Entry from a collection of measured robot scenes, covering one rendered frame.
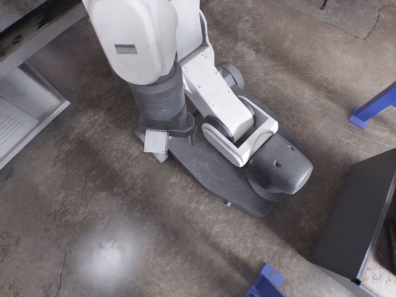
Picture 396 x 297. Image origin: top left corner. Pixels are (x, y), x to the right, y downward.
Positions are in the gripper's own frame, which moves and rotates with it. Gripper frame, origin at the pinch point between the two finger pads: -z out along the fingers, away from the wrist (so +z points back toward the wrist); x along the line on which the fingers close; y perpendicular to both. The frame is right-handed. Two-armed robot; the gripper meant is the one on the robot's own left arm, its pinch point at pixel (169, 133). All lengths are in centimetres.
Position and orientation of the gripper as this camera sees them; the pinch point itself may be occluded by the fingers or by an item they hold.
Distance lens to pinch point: 44.1
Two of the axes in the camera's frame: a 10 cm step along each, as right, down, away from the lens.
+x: -9.9, -1.0, 1.0
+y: -1.4, 8.5, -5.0
